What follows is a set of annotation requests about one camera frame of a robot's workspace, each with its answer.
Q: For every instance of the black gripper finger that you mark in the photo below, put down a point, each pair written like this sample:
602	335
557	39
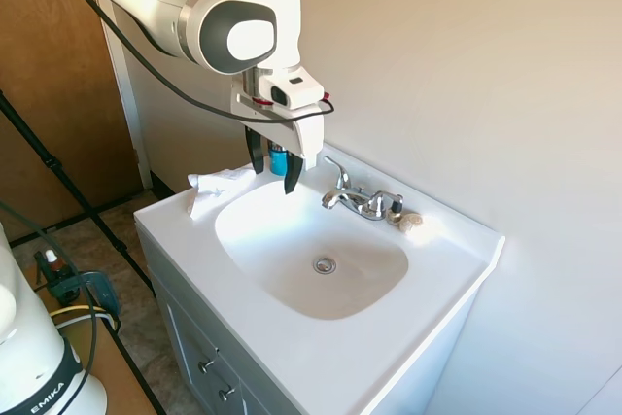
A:
255	155
293	173

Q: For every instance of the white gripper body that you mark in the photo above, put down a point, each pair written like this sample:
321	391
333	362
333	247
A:
306	135

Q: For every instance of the white tissue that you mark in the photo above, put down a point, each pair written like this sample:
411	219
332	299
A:
218	189

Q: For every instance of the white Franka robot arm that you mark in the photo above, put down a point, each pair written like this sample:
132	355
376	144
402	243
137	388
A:
233	7

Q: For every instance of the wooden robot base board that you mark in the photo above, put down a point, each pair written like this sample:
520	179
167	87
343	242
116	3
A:
116	371

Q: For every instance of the blue bottle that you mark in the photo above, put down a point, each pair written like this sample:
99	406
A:
278	160

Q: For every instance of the chrome faucet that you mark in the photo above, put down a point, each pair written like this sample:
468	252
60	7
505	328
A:
357	196

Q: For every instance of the white vanity sink top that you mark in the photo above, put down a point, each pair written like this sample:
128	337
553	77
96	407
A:
311	264

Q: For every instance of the chrome sink drain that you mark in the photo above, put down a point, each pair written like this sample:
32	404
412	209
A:
324	264

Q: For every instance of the beige seashell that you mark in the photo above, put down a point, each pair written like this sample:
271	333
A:
411	222

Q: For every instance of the black tripod stand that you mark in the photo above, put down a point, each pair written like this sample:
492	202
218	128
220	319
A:
73	182

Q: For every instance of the grey vanity cabinet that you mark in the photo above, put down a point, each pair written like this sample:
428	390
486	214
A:
194	337

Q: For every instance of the blue clamp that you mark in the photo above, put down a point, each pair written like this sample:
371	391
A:
102	291

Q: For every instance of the metal cabinet knob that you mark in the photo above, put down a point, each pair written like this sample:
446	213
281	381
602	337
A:
208	365
226	392

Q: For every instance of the brown wooden door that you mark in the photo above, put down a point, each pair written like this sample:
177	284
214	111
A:
53	94

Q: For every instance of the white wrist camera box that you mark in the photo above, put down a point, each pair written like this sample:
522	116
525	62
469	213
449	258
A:
291	87

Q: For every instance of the white door frame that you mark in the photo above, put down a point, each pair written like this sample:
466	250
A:
127	104

